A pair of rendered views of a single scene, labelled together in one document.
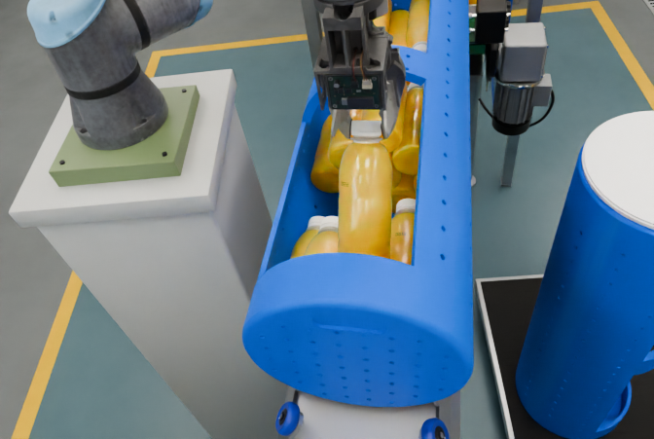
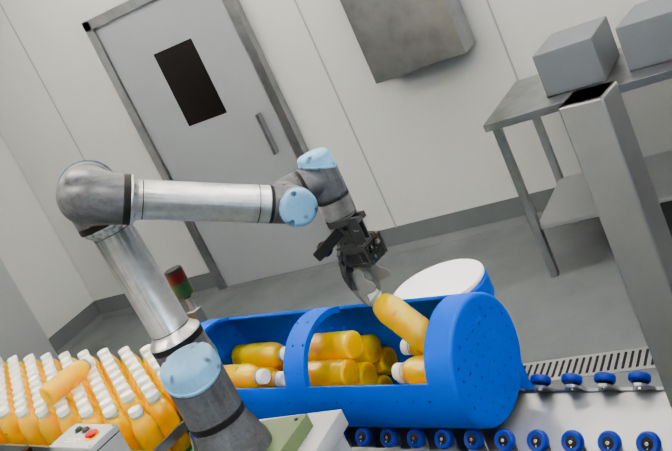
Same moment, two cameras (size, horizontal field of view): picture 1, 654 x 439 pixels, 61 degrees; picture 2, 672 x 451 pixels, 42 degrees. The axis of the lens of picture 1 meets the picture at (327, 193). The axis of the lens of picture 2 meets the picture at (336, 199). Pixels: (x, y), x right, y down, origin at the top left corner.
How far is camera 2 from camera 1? 1.63 m
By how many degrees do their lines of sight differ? 62
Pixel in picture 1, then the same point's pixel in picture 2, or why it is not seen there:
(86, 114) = (241, 432)
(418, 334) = (488, 302)
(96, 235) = not seen: outside the picture
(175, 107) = not seen: hidden behind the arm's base
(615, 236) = not seen: hidden behind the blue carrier
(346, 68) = (369, 237)
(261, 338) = (458, 371)
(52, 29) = (210, 368)
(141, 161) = (292, 429)
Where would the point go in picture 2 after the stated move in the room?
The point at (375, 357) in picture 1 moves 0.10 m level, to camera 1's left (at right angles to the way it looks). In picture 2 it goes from (490, 342) to (483, 368)
